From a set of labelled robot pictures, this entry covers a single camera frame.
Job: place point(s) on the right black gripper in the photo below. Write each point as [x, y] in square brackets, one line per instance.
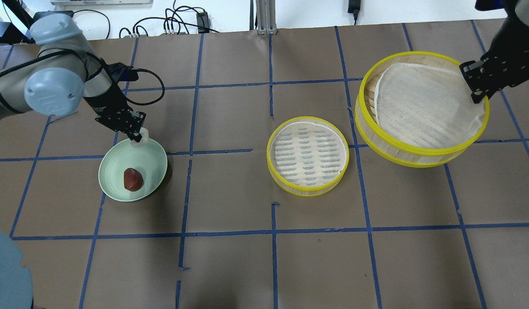
[510, 46]

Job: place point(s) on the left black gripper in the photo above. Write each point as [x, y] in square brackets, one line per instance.
[104, 101]

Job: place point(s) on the white steamed bun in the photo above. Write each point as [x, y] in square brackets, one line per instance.
[144, 138]

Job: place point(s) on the dark red bun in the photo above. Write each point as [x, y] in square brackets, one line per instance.
[132, 180]

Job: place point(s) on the yellow steamer layer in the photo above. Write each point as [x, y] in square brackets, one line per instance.
[384, 144]
[307, 156]

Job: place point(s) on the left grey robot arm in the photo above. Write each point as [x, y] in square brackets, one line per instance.
[66, 71]

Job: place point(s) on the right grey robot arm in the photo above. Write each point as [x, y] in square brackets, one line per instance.
[515, 9]

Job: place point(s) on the upper white steamer cloth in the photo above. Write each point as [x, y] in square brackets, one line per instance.
[426, 107]

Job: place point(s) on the white steamer cloth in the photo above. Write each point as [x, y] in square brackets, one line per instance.
[307, 153]
[426, 107]

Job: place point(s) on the lower white steamer cloth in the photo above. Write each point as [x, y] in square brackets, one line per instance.
[307, 153]

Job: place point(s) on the light green plate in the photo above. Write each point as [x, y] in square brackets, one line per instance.
[150, 160]

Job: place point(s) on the black power adapter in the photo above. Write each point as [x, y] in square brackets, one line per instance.
[203, 22]

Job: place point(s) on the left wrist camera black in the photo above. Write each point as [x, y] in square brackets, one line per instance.
[119, 72]

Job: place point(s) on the aluminium frame post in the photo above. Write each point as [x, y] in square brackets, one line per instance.
[266, 17]

